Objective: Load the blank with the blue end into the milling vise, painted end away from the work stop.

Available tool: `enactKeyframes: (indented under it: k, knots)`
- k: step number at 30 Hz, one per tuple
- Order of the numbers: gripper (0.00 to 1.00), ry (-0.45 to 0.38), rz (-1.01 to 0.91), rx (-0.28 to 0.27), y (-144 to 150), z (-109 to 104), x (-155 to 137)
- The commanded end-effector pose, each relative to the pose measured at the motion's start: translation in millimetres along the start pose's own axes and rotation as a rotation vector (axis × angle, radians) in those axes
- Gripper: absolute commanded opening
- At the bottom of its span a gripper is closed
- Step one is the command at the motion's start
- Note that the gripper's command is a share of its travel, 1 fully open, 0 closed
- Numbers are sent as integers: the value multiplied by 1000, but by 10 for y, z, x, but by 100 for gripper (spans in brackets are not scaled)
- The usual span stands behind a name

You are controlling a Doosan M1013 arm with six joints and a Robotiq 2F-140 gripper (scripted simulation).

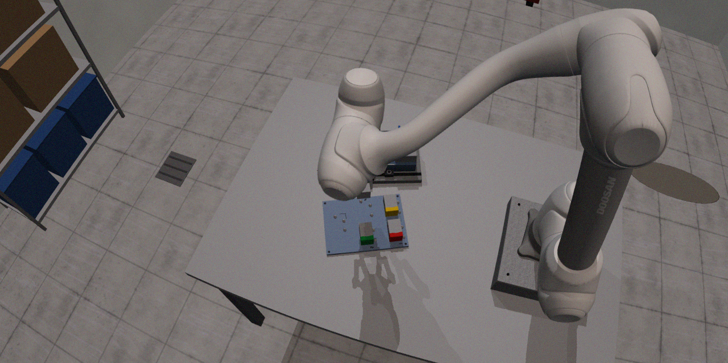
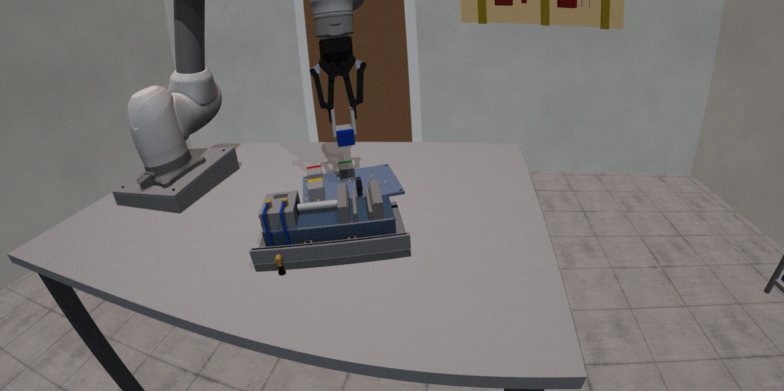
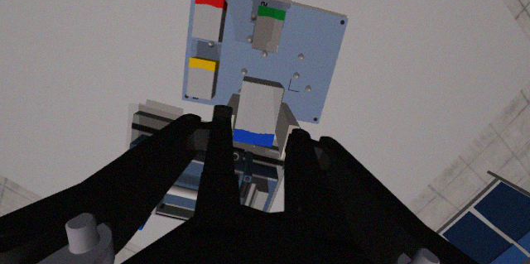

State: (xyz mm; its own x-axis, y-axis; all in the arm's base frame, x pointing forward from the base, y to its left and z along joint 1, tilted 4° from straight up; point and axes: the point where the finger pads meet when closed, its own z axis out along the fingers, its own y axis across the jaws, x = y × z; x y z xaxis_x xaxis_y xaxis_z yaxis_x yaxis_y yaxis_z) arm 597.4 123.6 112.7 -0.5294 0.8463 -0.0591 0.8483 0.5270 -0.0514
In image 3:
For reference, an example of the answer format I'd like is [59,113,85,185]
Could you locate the grey block with yellow end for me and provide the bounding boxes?
[186,57,219,100]

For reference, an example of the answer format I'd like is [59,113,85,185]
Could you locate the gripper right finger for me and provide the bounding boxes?
[275,103,479,264]

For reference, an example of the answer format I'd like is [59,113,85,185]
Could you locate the grey metal blank with green end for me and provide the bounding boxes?
[252,5,286,53]

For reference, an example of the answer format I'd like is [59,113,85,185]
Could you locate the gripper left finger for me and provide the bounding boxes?
[0,94,250,264]

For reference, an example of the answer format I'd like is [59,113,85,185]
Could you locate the grey block with red end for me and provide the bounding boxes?
[191,0,228,43]

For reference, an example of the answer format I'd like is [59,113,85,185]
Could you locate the grey block with blue end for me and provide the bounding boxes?
[233,76,285,147]

